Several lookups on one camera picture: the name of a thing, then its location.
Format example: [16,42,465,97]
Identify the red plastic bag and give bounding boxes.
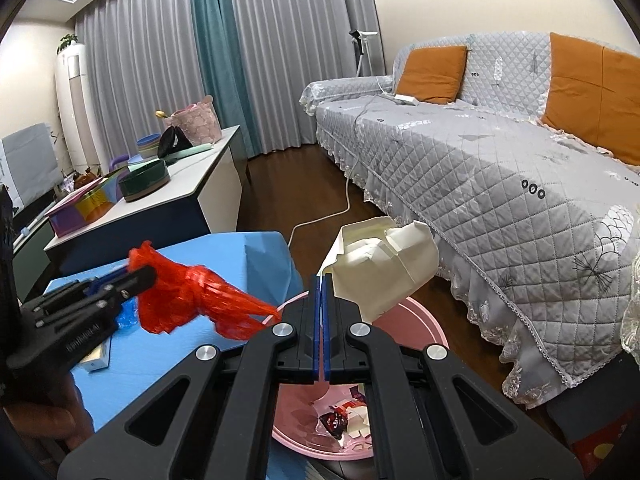
[128,242,282,340]

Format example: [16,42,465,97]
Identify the grey curtain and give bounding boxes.
[75,0,385,157]

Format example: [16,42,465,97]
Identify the small white box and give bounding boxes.
[78,337,112,373]

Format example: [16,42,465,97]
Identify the white floor lamp stand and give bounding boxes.
[349,29,378,77]

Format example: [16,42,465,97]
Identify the dark green round bowl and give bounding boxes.
[118,159,170,203]

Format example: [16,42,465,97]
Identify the grey quilted sofa cover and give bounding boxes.
[300,32,639,408]

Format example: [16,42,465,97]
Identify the orange cushion right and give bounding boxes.
[541,32,640,166]

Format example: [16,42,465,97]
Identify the white power cable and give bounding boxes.
[286,75,402,248]

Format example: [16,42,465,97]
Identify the orange cushion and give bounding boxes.
[541,32,640,166]
[396,46,468,104]

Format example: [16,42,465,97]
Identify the green potted plant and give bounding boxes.
[56,34,78,54]

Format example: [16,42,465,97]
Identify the white standing air conditioner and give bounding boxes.
[54,41,110,174]

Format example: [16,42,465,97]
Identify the trash scraps in basin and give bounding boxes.
[314,384,372,453]

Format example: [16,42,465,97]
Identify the teal curtain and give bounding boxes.
[191,0,262,157]

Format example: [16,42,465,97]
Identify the white paper carton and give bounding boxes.
[318,217,439,323]

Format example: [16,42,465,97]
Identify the covered television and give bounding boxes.
[1,122,63,211]

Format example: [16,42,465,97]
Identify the orange cushion left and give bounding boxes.
[396,46,468,104]

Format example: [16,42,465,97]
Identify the black bag on table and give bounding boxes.
[157,126,193,159]

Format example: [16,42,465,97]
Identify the person's left hand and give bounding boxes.
[3,373,94,450]

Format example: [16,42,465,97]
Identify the colourful storage box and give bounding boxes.
[47,167,129,237]

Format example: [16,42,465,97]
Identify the pink woven basket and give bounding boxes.
[164,96,222,145]

